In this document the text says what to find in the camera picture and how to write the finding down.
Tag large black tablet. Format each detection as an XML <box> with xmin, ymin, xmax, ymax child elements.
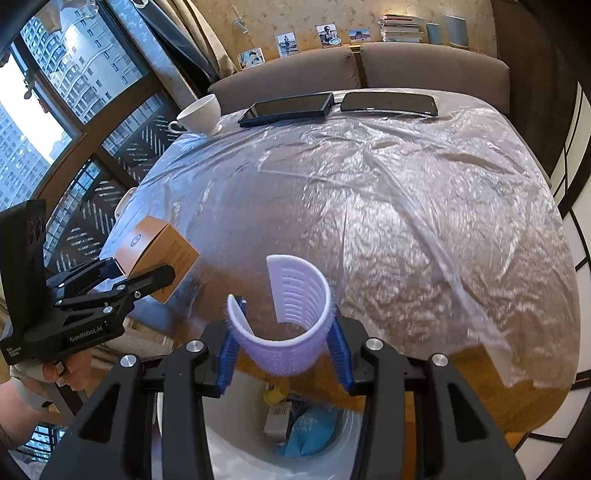
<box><xmin>340</xmin><ymin>91</ymin><xmax>438</xmax><ymax>117</ymax></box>

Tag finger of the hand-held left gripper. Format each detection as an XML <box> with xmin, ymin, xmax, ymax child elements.
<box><xmin>46</xmin><ymin>257</ymin><xmax>123</xmax><ymax>298</ymax></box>
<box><xmin>54</xmin><ymin>264</ymin><xmax>176</xmax><ymax>324</ymax></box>

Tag brown cardboard box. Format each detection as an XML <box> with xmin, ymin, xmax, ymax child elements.
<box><xmin>113</xmin><ymin>215</ymin><xmax>200</xmax><ymax>304</ymax></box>

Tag white cup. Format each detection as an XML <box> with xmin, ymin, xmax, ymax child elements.
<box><xmin>167</xmin><ymin>93</ymin><xmax>223</xmax><ymax>136</ymax></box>

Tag clear plastic box teal label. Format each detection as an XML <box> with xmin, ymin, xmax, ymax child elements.
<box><xmin>277</xmin><ymin>406</ymin><xmax>340</xmax><ymax>457</ymax></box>

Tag stack of books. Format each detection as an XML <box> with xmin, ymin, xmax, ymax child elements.
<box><xmin>379</xmin><ymin>14</ymin><xmax>426</xmax><ymax>44</ymax></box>

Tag brown sofa back cushion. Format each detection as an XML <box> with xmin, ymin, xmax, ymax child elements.
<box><xmin>360</xmin><ymin>42</ymin><xmax>511</xmax><ymax>114</ymax></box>
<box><xmin>208</xmin><ymin>46</ymin><xmax>363</xmax><ymax>116</ymax></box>

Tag white paneled screen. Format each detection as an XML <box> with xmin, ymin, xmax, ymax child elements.
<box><xmin>545</xmin><ymin>78</ymin><xmax>591</xmax><ymax>444</ymax></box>

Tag black phone with blue edge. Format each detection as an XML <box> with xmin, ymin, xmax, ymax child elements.
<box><xmin>238</xmin><ymin>91</ymin><xmax>335</xmax><ymax>128</ymax></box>

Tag window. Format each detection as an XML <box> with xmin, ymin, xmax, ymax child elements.
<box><xmin>0</xmin><ymin>0</ymin><xmax>185</xmax><ymax>287</ymax></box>

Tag white trash bin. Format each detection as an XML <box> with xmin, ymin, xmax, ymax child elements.
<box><xmin>157</xmin><ymin>369</ymin><xmax>370</xmax><ymax>480</ymax></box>

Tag large grey speaker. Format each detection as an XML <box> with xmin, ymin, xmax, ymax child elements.
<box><xmin>441</xmin><ymin>15</ymin><xmax>469</xmax><ymax>48</ymax></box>

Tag white labelled packet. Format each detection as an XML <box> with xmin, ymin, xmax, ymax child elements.
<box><xmin>264</xmin><ymin>401</ymin><xmax>294</xmax><ymax>437</ymax></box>

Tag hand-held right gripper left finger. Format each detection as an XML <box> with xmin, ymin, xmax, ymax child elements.
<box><xmin>41</xmin><ymin>298</ymin><xmax>247</xmax><ymax>480</ymax></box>

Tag clear plastic table cover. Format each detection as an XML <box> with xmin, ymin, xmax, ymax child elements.
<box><xmin>99</xmin><ymin>88</ymin><xmax>580</xmax><ymax>388</ymax></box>

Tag person's left forearm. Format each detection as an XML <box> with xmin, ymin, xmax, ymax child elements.
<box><xmin>0</xmin><ymin>376</ymin><xmax>54</xmax><ymax>455</ymax></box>

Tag purple hair roller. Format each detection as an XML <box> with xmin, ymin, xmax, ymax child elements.
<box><xmin>225</xmin><ymin>254</ymin><xmax>333</xmax><ymax>377</ymax></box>

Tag white ceramic dish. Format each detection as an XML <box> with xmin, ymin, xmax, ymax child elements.
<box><xmin>115</xmin><ymin>187</ymin><xmax>138</xmax><ymax>217</ymax></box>

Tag beige curtain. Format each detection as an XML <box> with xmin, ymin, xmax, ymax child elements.
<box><xmin>148</xmin><ymin>0</ymin><xmax>236</xmax><ymax>97</ymax></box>

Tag person's left hand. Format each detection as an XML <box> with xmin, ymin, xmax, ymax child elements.
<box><xmin>41</xmin><ymin>354</ymin><xmax>77</xmax><ymax>386</ymax></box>

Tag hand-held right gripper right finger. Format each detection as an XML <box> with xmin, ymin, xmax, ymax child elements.
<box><xmin>325</xmin><ymin>316</ymin><xmax>527</xmax><ymax>480</ymax></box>

